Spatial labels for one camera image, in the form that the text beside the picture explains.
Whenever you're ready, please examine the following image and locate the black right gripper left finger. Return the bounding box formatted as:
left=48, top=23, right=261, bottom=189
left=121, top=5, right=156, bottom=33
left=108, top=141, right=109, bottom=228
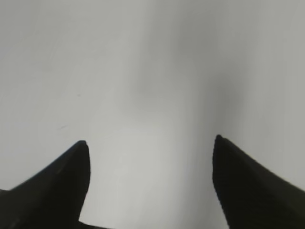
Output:
left=0, top=141, right=91, bottom=229

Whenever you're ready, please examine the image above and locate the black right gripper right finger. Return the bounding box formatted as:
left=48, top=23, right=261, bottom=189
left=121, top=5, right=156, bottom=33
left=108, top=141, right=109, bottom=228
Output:
left=212, top=135, right=305, bottom=229

